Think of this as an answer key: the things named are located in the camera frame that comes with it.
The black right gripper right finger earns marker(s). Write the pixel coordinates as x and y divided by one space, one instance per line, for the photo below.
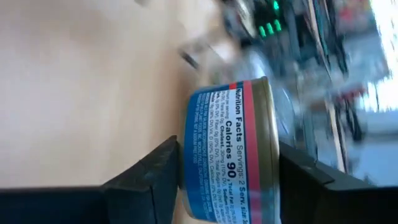
311 196

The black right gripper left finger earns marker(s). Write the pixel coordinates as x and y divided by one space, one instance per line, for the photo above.
140 196

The black device with green lights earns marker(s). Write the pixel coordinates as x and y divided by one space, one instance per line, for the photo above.
269 18

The tin can with pull tab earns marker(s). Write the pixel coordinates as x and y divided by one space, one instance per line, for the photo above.
217 155

